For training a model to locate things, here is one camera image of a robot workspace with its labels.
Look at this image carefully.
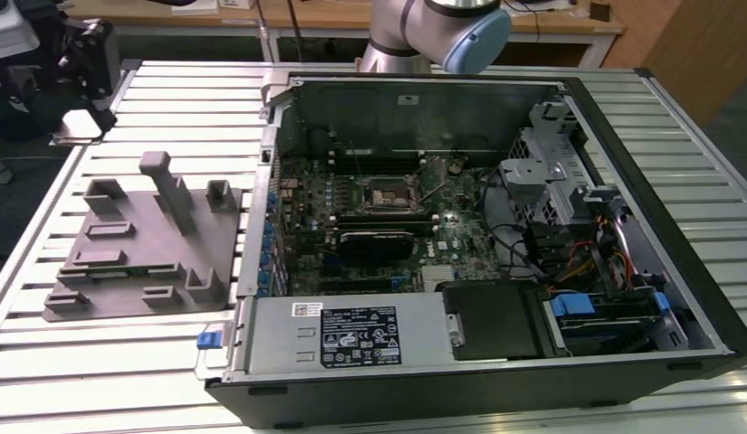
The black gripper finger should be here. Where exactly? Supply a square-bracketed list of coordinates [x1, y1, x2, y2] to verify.
[86, 96, 119, 133]

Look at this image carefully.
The thin metal locking lever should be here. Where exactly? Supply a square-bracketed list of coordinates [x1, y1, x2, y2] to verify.
[421, 176, 455, 201]

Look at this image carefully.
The CPU socket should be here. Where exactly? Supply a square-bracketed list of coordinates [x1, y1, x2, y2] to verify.
[359, 174, 423, 215]

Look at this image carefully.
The wooden desk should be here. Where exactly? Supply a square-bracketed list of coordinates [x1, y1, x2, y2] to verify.
[39, 0, 626, 69]

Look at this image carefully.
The white cardboard box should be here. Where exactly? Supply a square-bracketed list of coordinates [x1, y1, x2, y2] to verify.
[166, 0, 221, 13]

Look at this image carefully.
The grey parts rack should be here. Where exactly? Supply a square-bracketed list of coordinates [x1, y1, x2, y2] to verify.
[39, 151, 245, 323]

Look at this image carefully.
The black RAM slot bank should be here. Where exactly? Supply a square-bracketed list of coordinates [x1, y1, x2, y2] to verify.
[333, 212, 439, 234]
[326, 148, 427, 175]

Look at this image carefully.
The black graphics card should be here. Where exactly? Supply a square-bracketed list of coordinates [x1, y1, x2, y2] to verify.
[338, 230, 415, 264]

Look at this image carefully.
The black expansion slot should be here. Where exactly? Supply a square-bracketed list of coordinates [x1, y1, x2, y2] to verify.
[318, 276, 405, 293]

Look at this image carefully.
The silver power supply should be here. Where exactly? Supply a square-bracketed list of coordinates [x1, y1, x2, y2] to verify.
[242, 291, 455, 376]

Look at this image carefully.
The green motherboard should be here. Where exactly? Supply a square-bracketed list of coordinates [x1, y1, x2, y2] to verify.
[273, 151, 534, 295]

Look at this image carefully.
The small silver heatsink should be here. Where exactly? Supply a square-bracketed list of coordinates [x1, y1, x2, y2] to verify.
[419, 265, 458, 288]

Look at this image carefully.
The silver metal drive cage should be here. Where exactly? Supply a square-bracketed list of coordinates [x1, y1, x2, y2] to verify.
[497, 101, 598, 227]

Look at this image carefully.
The black plastic fan shroud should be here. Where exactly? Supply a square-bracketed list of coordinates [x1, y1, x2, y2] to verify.
[435, 279, 558, 363]

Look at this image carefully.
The black open PC case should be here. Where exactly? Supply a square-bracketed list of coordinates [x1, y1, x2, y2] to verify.
[194, 67, 747, 430]

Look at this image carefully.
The blue disk carrier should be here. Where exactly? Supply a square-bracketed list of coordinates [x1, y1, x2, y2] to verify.
[550, 292, 598, 321]

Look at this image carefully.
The wooden cabinet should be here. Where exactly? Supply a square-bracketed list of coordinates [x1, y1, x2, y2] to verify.
[601, 0, 747, 126]

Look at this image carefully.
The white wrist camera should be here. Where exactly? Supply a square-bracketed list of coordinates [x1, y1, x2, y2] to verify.
[0, 0, 43, 62]

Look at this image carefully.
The coloured wire bundle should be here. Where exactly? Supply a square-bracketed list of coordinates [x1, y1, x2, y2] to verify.
[543, 216, 637, 293]

